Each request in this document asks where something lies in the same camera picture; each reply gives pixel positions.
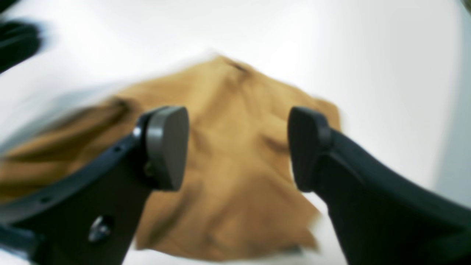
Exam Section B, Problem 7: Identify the brown t-shirt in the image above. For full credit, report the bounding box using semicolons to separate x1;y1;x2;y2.
1;57;341;261

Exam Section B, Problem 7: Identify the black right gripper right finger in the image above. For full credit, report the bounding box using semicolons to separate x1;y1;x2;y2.
287;107;471;265

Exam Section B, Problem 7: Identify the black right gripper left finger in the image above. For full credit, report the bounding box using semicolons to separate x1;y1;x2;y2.
1;106;190;265

